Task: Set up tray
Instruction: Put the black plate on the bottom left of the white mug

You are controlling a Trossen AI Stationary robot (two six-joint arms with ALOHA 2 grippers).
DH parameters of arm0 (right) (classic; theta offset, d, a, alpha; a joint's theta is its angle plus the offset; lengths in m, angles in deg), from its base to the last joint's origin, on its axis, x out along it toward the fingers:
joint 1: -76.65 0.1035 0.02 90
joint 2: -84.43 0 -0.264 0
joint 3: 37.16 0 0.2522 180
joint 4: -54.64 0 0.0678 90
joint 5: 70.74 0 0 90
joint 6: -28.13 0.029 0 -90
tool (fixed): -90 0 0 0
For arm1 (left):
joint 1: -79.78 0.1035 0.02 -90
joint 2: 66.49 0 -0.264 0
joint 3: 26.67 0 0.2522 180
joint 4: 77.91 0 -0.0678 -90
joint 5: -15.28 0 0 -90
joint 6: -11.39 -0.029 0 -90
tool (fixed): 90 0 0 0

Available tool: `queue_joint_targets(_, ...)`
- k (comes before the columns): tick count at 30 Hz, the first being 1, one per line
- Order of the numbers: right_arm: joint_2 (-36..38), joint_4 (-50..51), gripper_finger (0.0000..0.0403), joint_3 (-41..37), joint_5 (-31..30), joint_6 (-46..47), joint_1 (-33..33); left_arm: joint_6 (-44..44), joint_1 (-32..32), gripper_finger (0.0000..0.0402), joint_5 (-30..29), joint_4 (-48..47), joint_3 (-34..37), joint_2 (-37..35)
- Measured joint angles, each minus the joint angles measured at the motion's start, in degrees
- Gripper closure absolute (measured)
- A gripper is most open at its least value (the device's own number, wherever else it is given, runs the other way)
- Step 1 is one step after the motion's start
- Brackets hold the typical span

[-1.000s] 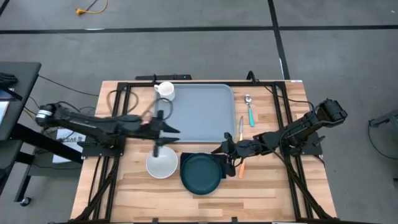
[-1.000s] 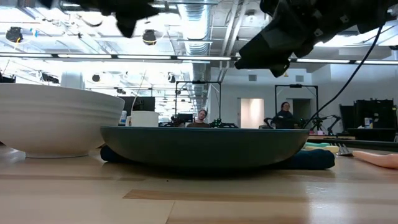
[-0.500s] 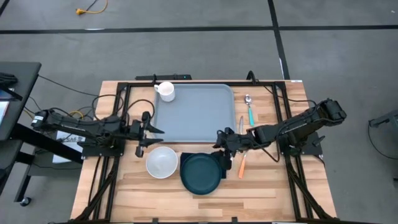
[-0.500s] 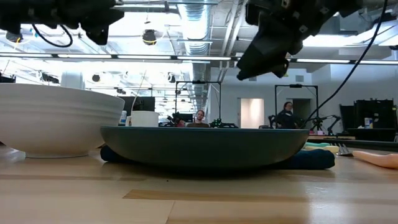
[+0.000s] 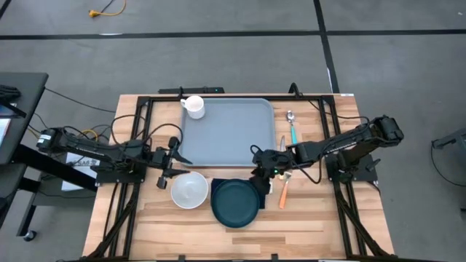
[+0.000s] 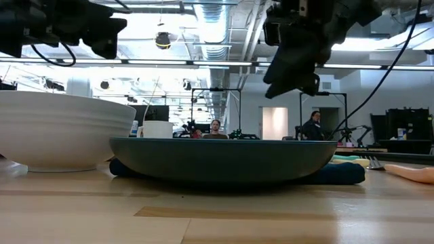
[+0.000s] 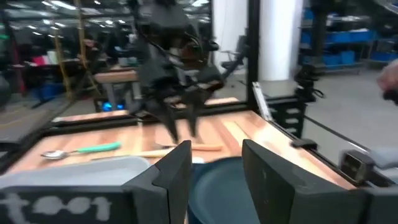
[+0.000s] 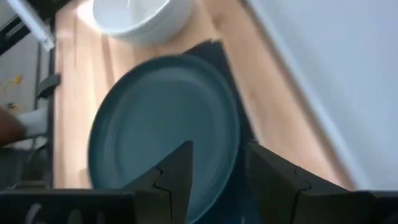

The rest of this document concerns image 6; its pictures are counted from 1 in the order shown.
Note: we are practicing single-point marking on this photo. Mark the dark green plate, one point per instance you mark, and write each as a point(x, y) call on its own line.
point(220, 159)

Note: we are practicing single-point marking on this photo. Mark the white bottle blue label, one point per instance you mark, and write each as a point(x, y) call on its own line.
point(134, 128)

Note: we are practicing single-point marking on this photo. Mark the silver ventilation duct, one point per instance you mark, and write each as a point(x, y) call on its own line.
point(213, 20)

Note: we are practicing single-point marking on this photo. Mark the seated person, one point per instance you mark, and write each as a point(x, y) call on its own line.
point(215, 128)

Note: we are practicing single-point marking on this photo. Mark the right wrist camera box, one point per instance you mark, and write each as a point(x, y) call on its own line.
point(272, 28)

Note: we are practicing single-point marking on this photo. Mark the LED light bar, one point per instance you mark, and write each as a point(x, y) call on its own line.
point(220, 63)

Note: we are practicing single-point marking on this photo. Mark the black monitor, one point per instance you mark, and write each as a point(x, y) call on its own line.
point(156, 113)

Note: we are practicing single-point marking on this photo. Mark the black background rig frame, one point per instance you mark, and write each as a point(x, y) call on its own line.
point(217, 89)
point(334, 94)

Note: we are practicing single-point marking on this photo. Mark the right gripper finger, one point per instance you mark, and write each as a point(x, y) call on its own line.
point(311, 84)
point(298, 54)

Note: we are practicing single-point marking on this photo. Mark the white cup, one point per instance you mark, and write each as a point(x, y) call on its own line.
point(157, 129)

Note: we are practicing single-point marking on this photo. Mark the black overhead camera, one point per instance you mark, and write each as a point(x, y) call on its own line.
point(163, 40)

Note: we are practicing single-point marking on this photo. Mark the white ribbed bowl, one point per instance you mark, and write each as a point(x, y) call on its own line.
point(61, 132)

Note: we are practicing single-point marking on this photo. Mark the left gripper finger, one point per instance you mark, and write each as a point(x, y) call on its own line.
point(100, 10)
point(101, 34)

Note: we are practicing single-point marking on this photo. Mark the navy blue cloth napkin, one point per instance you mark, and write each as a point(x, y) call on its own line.
point(339, 174)

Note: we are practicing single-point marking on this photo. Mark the white column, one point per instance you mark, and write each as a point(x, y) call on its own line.
point(79, 86)

